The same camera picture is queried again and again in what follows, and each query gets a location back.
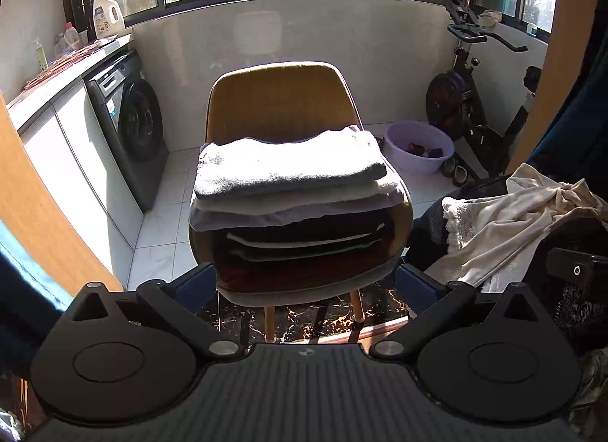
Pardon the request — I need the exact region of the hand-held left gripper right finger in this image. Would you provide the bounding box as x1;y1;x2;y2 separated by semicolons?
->
368;263;547;361

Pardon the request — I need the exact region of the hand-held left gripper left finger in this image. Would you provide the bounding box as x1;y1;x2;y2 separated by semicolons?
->
70;262;243;360

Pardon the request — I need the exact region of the stack of folded clothes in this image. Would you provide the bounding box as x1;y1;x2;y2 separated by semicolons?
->
189;176;413;293

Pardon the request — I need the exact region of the black lace garment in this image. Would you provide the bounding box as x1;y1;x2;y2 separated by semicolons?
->
553;287;608;352

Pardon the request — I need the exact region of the cream lace-trimmed garment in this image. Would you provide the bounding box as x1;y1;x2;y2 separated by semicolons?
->
442;163;608;291

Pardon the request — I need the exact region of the purple plastic basin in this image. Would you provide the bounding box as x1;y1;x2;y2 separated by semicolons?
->
384;122;455;174

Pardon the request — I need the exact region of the blue curtain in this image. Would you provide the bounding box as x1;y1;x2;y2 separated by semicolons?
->
0;221;72;379
522;0;608;186

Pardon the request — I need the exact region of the dark grey washing machine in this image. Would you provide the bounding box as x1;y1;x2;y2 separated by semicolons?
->
85;49;169;212

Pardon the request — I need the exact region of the white counter cabinet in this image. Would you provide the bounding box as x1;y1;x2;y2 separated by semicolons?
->
5;34;146;288

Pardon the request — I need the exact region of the black exercise bike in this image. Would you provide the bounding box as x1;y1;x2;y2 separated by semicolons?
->
425;0;542;177

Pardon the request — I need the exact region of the brown upholstered chair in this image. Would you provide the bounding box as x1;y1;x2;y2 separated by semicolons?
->
187;61;414;343

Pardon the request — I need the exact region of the white rag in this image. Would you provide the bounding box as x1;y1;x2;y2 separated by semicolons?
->
477;9;504;29

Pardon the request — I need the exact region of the white detergent bottle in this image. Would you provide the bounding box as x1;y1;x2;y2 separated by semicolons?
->
93;0;125;40

